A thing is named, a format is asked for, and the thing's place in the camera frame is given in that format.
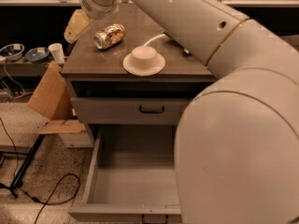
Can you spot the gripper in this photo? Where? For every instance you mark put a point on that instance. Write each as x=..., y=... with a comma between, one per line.
x=93, y=6

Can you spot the crushed gold soda can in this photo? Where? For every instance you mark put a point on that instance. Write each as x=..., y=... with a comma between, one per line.
x=109, y=36

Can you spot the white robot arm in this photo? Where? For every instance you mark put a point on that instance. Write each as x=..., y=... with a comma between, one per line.
x=194, y=117

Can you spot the grey drawer cabinet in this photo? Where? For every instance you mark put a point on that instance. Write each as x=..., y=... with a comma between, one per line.
x=94, y=73

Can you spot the middle grey drawer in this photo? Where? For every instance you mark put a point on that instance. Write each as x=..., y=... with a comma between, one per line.
x=139, y=111

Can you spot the open bottom grey drawer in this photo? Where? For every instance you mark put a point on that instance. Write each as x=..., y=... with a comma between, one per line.
x=131, y=177

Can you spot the white paper cup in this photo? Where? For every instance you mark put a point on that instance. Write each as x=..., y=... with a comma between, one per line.
x=56, y=50

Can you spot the blue bowl right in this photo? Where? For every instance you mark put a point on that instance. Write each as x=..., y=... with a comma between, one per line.
x=37, y=55

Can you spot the blue bowl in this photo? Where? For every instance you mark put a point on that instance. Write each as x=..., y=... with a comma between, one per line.
x=37, y=55
x=12, y=52

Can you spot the blue bowl left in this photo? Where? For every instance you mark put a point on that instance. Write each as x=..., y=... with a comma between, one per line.
x=12, y=52

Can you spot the upside-down white paper bowl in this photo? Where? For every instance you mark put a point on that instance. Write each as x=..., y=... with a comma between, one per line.
x=144, y=61

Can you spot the brown cardboard box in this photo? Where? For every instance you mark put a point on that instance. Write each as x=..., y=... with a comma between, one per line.
x=52, y=100

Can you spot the green chip bag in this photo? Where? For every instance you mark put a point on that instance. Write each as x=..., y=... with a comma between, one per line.
x=185, y=51

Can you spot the black table leg left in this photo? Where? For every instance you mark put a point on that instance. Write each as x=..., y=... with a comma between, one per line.
x=17, y=181

